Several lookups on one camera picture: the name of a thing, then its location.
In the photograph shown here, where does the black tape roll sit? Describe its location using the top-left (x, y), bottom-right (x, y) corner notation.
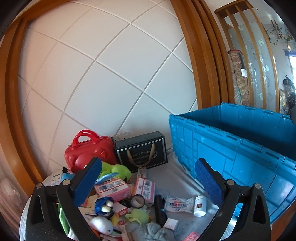
top-left (130, 194), bottom-right (145, 208)

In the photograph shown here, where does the small white box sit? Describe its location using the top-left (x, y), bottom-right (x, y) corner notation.
top-left (163, 218), bottom-right (178, 231)

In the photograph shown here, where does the red toy suitcase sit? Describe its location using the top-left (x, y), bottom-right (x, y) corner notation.
top-left (64, 130), bottom-right (117, 173)

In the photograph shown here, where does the pink white carton box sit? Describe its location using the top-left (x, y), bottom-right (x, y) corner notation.
top-left (133, 178), bottom-right (155, 207)

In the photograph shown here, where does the white medicine bottle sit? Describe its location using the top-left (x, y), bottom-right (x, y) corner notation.
top-left (193, 195), bottom-right (207, 217)

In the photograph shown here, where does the wooden door frame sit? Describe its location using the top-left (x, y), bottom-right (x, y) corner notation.
top-left (1, 1), bottom-right (234, 195)

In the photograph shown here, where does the blue plastic storage crate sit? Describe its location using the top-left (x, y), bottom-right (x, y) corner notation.
top-left (169, 103), bottom-right (295, 222)

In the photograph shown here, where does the green plush toy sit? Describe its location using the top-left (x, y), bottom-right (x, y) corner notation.
top-left (98, 162), bottom-right (132, 181)

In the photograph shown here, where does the pink medicine box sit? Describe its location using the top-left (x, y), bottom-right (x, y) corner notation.
top-left (94, 178), bottom-right (131, 202)

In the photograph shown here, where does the black rectangular case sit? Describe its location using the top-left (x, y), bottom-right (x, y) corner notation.
top-left (154, 195), bottom-right (168, 226)

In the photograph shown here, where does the black gift bag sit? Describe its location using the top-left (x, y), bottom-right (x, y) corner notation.
top-left (115, 131), bottom-right (168, 173)

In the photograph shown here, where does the wooden glass partition screen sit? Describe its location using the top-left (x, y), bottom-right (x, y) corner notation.
top-left (214, 1), bottom-right (280, 112)

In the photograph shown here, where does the green alien plush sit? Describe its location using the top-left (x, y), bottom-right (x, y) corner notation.
top-left (125, 208), bottom-right (149, 225)

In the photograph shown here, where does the blue furry monster toy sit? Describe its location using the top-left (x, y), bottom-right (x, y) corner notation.
top-left (94, 196), bottom-right (114, 215)

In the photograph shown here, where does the white wipes packet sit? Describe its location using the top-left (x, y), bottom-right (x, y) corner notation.
top-left (165, 196), bottom-right (195, 213)

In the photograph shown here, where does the rolled patterned carpet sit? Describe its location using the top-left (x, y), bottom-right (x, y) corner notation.
top-left (227, 49), bottom-right (250, 106)

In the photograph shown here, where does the wall power socket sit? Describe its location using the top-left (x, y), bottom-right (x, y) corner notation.
top-left (110, 132), bottom-right (130, 142)

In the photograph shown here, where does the blue plastic spoon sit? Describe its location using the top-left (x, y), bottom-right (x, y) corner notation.
top-left (94, 172), bottom-right (118, 186)

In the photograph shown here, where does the white plush toy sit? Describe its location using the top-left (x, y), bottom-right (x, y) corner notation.
top-left (89, 216), bottom-right (113, 235)

